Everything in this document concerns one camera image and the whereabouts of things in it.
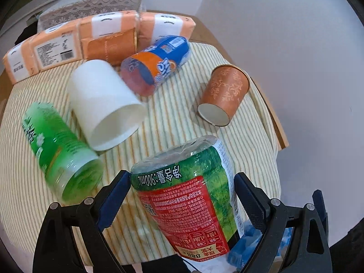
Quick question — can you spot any white paper cup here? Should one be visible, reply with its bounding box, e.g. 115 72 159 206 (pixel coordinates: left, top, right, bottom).
67 60 147 152

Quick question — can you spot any lace covered side table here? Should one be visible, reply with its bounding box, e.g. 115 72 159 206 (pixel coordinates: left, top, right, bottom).
37 0 143 33

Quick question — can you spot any striped yellow tablecloth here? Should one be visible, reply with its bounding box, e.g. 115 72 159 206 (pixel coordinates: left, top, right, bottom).
1 43 281 265

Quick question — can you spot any orange blue label bottle cup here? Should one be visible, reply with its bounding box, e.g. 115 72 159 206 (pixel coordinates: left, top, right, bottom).
120 35 191 97

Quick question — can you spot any orange paper cup by packs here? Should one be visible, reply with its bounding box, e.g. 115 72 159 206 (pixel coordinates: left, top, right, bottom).
81 28 137 66

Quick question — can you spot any green plastic bottle cup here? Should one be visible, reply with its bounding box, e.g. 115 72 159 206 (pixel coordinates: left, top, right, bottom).
22 102 104 205

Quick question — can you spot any tissue pack far right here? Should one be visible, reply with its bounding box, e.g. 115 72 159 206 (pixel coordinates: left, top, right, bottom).
138 12 196 51

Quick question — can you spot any tissue pack far left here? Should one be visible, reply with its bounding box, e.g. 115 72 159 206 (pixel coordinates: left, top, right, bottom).
3 36 39 84

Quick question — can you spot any red green label bottle cup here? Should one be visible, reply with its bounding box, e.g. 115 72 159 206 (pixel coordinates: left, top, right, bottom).
130 135 244 262

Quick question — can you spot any orange patterned paper cup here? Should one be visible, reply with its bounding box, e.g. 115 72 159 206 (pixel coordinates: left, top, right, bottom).
197 64 250 127

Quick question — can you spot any blue plastic bag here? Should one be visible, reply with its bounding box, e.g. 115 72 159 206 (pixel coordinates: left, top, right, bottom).
227 220 293 270

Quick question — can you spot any tissue pack with barcode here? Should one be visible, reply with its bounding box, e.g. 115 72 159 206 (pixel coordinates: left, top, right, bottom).
30 19 83 71

